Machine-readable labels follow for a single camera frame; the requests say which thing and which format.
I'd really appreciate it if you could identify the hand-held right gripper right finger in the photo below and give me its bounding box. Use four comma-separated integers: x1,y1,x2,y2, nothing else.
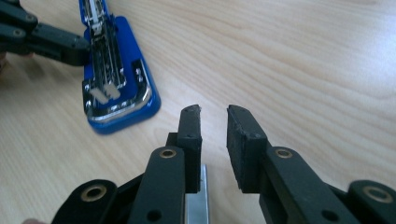
226,104,362,224

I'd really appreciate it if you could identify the blue stapler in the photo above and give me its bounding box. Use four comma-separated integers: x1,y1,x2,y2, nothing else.
78,0,163,135

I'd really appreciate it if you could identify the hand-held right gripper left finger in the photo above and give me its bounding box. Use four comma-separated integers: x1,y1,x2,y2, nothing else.
127,104,204,224

